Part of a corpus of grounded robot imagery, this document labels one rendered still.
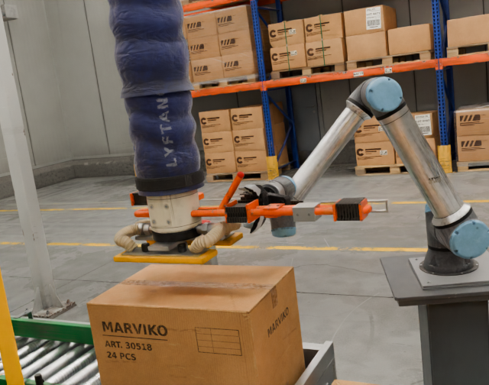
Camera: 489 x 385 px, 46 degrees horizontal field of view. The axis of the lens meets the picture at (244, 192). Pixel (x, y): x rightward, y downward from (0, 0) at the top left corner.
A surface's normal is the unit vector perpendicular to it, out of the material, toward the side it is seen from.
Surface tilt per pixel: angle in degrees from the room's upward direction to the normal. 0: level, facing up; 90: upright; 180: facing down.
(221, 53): 90
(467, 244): 95
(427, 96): 90
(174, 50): 76
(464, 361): 90
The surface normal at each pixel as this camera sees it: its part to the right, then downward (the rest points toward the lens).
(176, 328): -0.40, 0.22
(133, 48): -0.33, -0.04
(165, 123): 0.36, -0.23
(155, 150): -0.01, -0.04
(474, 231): 0.08, 0.26
